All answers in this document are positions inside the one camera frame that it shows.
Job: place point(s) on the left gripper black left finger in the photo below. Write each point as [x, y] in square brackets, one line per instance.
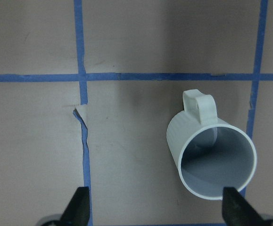
[77, 212]

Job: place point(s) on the white mug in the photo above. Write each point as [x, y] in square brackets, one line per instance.
[209, 153]

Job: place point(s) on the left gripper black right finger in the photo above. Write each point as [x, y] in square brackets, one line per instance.
[236, 211]

